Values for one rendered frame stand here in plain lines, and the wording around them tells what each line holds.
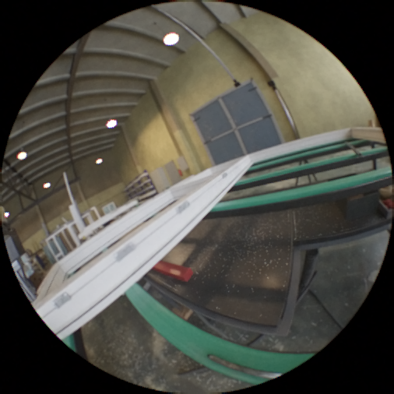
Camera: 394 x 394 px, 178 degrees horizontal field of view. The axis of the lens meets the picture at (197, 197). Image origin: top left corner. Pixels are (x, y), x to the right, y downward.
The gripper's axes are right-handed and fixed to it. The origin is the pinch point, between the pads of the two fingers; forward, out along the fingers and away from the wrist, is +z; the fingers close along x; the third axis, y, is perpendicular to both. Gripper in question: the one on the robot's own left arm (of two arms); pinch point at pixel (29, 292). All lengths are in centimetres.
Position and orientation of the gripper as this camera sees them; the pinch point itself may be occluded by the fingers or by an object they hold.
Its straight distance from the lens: 47.1
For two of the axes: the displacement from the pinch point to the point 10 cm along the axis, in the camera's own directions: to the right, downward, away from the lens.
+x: 5.5, -4.2, 7.2
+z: 4.0, 8.9, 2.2
